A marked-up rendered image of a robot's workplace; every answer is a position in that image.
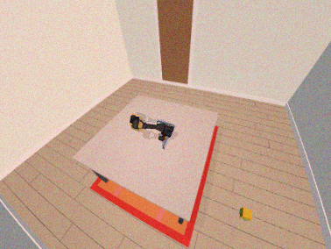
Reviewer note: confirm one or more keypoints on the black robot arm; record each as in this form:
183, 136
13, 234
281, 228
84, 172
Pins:
160, 127

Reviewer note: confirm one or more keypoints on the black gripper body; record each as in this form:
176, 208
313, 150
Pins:
162, 137

